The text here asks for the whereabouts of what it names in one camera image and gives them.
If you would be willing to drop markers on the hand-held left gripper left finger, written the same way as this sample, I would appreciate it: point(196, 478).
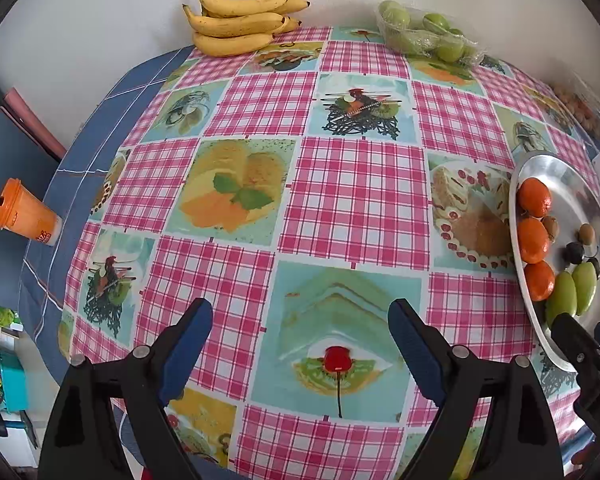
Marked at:
point(185, 350)

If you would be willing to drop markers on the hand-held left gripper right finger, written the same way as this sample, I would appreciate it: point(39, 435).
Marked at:
point(415, 350)

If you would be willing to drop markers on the large green mango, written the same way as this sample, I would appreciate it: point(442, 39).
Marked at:
point(562, 292)

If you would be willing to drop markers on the small green mango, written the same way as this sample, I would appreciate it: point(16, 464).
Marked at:
point(585, 280)

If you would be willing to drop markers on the orange tangerine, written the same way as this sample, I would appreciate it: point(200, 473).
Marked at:
point(534, 197)
point(532, 240)
point(539, 280)

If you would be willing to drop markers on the round steel plate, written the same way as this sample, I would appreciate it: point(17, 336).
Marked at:
point(570, 190)

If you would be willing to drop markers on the bag of green fruits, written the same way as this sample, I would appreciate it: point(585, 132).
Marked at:
point(420, 35)

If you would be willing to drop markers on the pink checkered printed tablecloth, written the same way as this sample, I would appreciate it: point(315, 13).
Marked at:
point(360, 195)

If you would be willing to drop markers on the teal plastic box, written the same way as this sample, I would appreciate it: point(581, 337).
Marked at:
point(12, 382)

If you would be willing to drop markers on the orange plastic cup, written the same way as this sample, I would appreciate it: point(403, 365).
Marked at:
point(22, 215)

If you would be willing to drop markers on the bag of brown nuts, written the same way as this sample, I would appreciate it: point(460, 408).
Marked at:
point(580, 105)

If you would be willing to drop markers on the pink bar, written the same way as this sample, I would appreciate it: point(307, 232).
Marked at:
point(32, 125)

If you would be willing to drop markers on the yellow banana bunch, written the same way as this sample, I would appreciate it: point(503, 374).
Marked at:
point(230, 25)

